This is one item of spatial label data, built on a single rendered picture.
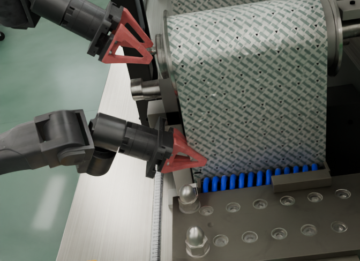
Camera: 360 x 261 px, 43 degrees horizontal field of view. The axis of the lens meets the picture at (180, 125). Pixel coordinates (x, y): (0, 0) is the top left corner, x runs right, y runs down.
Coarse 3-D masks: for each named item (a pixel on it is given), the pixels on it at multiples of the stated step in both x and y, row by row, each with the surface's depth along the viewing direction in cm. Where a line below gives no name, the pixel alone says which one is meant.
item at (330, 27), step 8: (320, 0) 70; (328, 8) 68; (328, 16) 68; (328, 24) 68; (328, 32) 68; (328, 40) 68; (328, 48) 69; (328, 56) 70; (168, 64) 70; (328, 64) 72; (168, 72) 71
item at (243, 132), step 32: (224, 96) 72; (256, 96) 72; (288, 96) 73; (320, 96) 73; (192, 128) 76; (224, 128) 76; (256, 128) 76; (288, 128) 76; (320, 128) 76; (192, 160) 79; (224, 160) 79; (256, 160) 79; (288, 160) 80; (320, 160) 80
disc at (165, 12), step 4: (164, 12) 71; (164, 16) 70; (164, 20) 69; (164, 24) 69; (164, 28) 69; (164, 32) 68; (168, 36) 69; (168, 40) 68; (168, 44) 68; (168, 48) 68; (168, 52) 68; (168, 56) 68; (168, 60) 68; (172, 68) 69; (172, 72) 69; (172, 76) 69; (172, 80) 70; (172, 84) 70; (176, 88) 71; (176, 92) 72; (176, 96) 74
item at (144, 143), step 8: (160, 120) 79; (128, 128) 75; (136, 128) 75; (144, 128) 76; (152, 128) 78; (160, 128) 77; (128, 136) 74; (136, 136) 74; (144, 136) 75; (152, 136) 75; (160, 136) 75; (128, 144) 74; (136, 144) 74; (144, 144) 75; (152, 144) 75; (160, 144) 73; (120, 152) 76; (128, 152) 75; (136, 152) 75; (144, 152) 75; (152, 152) 75; (160, 152) 72; (144, 160) 77; (152, 160) 74; (152, 168) 74; (152, 176) 75
